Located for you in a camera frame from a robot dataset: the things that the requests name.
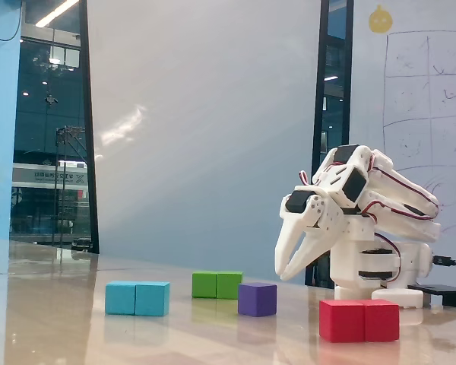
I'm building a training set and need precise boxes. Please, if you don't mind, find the black plug cable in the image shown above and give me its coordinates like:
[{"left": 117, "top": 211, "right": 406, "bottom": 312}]
[{"left": 432, "top": 255, "right": 456, "bottom": 275}]

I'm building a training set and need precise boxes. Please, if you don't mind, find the red white black arm cable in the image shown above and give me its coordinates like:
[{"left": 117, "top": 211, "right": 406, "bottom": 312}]
[{"left": 367, "top": 151, "right": 440, "bottom": 222}]

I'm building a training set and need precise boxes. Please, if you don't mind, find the small purple-blue cube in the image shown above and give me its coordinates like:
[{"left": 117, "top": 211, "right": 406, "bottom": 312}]
[{"left": 237, "top": 281, "right": 278, "bottom": 318}]

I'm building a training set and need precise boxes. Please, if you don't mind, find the green long block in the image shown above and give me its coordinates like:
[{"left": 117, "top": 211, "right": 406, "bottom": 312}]
[{"left": 192, "top": 270, "right": 244, "bottom": 300}]

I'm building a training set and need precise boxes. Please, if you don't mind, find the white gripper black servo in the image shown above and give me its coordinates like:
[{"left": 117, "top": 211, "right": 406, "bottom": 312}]
[{"left": 274, "top": 186, "right": 345, "bottom": 282}]

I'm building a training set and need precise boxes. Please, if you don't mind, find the thin black hanging cable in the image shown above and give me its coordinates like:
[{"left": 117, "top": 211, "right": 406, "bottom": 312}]
[{"left": 0, "top": 0, "right": 26, "bottom": 42}]

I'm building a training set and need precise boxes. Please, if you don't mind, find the black flat box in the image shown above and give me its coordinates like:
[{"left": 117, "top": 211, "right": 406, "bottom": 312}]
[{"left": 407, "top": 283, "right": 456, "bottom": 308}]

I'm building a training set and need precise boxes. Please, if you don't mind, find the black window frame post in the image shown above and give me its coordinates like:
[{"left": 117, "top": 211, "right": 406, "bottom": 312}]
[
  {"left": 311, "top": 0, "right": 355, "bottom": 287},
  {"left": 78, "top": 0, "right": 101, "bottom": 255}
]

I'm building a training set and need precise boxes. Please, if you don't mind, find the light blue long block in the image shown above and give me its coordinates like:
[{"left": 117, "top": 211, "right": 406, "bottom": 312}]
[{"left": 104, "top": 281, "right": 171, "bottom": 317}]

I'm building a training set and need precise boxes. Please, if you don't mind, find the red long block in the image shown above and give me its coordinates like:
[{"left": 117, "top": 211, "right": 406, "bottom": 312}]
[{"left": 318, "top": 298, "right": 401, "bottom": 344}]

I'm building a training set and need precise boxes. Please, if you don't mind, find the yellow round sticker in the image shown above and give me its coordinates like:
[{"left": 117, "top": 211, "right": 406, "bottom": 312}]
[{"left": 368, "top": 4, "right": 395, "bottom": 35}]

